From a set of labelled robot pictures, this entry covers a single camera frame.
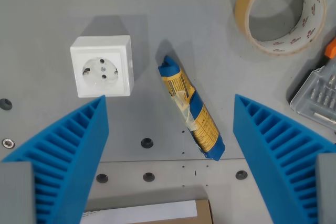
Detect orange tool handle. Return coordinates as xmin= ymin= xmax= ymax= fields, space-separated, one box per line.
xmin=323 ymin=36 xmax=336 ymax=61

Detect brown cardboard box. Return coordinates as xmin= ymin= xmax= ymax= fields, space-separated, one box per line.
xmin=80 ymin=199 xmax=214 ymax=224

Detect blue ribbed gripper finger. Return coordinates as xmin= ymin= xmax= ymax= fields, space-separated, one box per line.
xmin=0 ymin=94 xmax=110 ymax=224
xmin=233 ymin=93 xmax=336 ymax=224

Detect white wall socket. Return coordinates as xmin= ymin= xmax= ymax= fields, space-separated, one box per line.
xmin=69 ymin=35 xmax=135 ymax=98

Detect blue and yellow bag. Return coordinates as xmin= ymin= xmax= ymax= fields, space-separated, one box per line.
xmin=157 ymin=55 xmax=226 ymax=161

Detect clear screwdriver bit case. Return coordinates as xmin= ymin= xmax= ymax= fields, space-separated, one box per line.
xmin=290 ymin=62 xmax=336 ymax=131

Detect roll of clear tape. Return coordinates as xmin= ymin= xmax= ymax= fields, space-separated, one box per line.
xmin=234 ymin=0 xmax=327 ymax=57

